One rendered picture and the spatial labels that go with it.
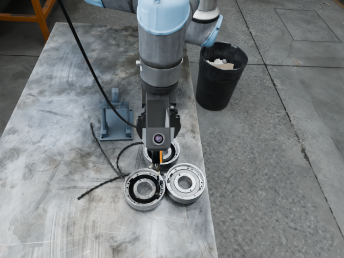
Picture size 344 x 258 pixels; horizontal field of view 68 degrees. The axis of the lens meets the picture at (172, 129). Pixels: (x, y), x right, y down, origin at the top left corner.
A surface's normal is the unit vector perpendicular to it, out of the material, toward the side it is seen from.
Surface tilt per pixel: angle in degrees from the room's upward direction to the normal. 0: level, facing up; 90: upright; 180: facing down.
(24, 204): 0
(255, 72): 0
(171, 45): 90
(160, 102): 31
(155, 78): 90
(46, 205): 0
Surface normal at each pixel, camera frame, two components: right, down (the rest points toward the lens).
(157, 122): 0.11, -0.15
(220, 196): 0.07, -0.63
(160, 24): -0.10, 0.73
